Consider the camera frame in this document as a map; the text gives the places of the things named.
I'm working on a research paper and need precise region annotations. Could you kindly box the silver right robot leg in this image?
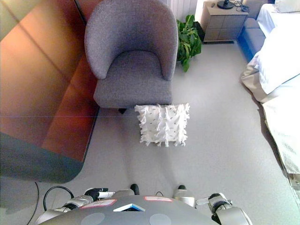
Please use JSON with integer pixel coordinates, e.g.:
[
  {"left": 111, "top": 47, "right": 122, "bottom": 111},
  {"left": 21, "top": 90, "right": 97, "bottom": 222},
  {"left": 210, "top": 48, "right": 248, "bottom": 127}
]
[{"left": 172, "top": 184, "right": 197, "bottom": 209}]

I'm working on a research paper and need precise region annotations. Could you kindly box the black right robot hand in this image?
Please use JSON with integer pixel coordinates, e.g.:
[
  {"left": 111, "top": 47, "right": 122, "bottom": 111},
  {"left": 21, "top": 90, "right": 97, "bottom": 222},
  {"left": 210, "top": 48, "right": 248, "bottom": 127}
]
[{"left": 196, "top": 192, "right": 233, "bottom": 212}]

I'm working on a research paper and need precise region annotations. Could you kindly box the grey robot torso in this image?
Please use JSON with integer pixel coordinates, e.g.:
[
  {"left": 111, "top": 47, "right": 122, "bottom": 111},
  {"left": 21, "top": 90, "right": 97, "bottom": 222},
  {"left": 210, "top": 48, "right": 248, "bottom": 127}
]
[{"left": 46, "top": 195, "right": 227, "bottom": 225}]

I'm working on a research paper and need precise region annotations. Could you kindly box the silver left robot leg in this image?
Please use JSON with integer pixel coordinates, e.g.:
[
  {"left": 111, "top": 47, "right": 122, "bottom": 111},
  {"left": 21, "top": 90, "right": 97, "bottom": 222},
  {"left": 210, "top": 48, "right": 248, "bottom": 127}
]
[{"left": 112, "top": 183, "right": 141, "bottom": 200}]

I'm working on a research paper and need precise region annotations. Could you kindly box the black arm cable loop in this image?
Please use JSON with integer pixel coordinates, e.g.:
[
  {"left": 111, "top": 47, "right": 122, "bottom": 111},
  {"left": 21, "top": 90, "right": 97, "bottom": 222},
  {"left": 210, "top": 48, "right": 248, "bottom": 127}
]
[{"left": 43, "top": 186, "right": 75, "bottom": 211}]

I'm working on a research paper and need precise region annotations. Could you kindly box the white bed duvet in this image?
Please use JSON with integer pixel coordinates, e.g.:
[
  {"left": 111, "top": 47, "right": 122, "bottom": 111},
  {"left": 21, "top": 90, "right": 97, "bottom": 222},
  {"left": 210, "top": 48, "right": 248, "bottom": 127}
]
[{"left": 252, "top": 3, "right": 300, "bottom": 96}]

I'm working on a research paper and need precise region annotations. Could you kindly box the grey fabric armchair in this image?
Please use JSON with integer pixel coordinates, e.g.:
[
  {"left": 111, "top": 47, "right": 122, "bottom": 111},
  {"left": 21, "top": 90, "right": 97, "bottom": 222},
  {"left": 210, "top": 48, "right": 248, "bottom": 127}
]
[{"left": 84, "top": 0, "right": 179, "bottom": 110}]

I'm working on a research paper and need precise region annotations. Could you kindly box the beige wooden nightstand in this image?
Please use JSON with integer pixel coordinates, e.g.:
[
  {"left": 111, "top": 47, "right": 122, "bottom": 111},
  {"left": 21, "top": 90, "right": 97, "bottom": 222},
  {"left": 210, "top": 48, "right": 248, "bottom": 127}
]
[{"left": 202, "top": 1, "right": 249, "bottom": 43}]

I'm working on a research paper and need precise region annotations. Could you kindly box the white bed pillow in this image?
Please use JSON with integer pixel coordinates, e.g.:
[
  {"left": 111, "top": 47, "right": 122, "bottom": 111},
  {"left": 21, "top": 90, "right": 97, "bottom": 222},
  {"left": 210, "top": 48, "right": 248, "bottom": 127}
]
[{"left": 274, "top": 0, "right": 300, "bottom": 14}]

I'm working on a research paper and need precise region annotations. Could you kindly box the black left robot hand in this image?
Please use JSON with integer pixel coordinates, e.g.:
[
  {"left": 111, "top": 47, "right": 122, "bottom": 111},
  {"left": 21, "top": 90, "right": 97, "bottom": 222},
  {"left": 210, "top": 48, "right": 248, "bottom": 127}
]
[{"left": 84, "top": 187, "right": 116, "bottom": 203}]

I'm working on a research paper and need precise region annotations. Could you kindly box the black round lamp base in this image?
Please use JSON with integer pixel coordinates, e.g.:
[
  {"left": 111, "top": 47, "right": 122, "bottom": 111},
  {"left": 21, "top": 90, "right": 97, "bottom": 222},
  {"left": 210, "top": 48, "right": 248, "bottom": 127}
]
[{"left": 217, "top": 0, "right": 234, "bottom": 10}]

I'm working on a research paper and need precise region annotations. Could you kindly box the black floor cable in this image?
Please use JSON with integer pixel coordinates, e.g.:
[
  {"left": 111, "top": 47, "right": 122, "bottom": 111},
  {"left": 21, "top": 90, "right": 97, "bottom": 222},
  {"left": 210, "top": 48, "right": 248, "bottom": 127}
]
[{"left": 26, "top": 181, "right": 40, "bottom": 225}]

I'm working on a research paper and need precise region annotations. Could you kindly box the white curtain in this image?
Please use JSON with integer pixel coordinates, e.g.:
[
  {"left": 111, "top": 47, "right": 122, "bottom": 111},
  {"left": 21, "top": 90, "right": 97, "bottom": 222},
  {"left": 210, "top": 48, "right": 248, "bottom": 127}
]
[{"left": 167, "top": 0, "right": 199, "bottom": 22}]

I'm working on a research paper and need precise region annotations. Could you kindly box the black tangled cable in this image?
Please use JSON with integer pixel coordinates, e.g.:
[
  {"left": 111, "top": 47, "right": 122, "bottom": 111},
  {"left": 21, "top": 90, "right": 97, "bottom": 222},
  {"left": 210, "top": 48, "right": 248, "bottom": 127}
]
[{"left": 233, "top": 0, "right": 250, "bottom": 13}]

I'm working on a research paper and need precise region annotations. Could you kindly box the white fringed pillow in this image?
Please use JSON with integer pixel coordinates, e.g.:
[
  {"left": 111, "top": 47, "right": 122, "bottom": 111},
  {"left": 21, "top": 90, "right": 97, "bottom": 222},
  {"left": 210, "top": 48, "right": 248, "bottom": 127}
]
[{"left": 134, "top": 102, "right": 191, "bottom": 148}]

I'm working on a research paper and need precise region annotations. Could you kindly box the green leafy houseplant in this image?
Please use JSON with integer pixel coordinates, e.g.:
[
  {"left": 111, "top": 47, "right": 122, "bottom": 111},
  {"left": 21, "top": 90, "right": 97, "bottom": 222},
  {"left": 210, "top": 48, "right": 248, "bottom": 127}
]
[{"left": 176, "top": 14, "right": 203, "bottom": 73}]

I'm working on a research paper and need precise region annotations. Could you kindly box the silver robot leg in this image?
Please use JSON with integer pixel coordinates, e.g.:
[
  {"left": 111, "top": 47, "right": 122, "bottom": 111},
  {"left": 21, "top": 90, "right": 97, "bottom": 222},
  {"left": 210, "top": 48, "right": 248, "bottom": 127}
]
[
  {"left": 112, "top": 183, "right": 141, "bottom": 200},
  {"left": 172, "top": 184, "right": 197, "bottom": 209}
]

